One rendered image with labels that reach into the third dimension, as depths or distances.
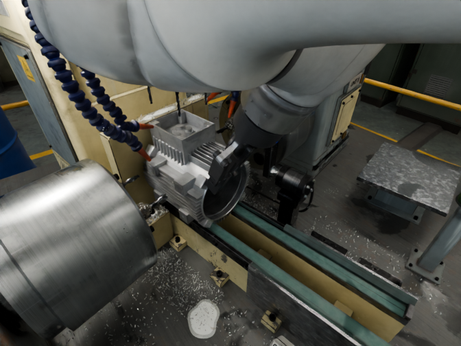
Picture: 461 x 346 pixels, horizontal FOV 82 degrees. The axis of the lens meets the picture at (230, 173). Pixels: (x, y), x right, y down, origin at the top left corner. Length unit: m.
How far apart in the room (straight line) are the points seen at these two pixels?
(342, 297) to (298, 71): 0.54
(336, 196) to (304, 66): 0.79
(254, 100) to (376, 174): 0.68
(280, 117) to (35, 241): 0.36
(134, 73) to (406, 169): 0.93
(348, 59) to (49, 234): 0.42
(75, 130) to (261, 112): 0.50
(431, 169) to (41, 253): 1.03
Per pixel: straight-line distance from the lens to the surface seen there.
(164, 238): 0.79
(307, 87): 0.28
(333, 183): 1.05
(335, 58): 0.26
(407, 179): 0.98
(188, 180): 0.57
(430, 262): 0.88
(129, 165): 0.67
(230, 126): 0.78
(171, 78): 0.17
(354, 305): 0.69
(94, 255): 0.45
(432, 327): 0.82
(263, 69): 0.16
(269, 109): 0.32
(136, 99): 0.78
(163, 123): 0.68
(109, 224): 0.45
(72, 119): 0.71
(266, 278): 0.58
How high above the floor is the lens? 1.44
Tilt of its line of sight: 38 degrees down
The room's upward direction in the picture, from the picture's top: straight up
